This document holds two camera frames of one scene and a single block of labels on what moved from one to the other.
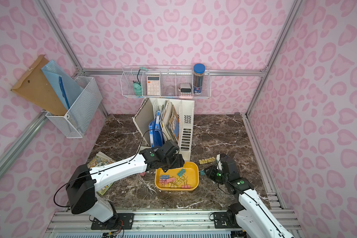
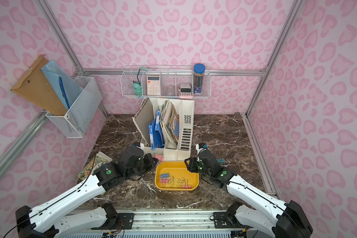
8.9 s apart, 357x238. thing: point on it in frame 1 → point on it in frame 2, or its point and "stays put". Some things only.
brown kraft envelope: (34, 87) stays put
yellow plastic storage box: (186, 178) stays put
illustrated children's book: (101, 159) stays put
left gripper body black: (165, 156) → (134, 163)
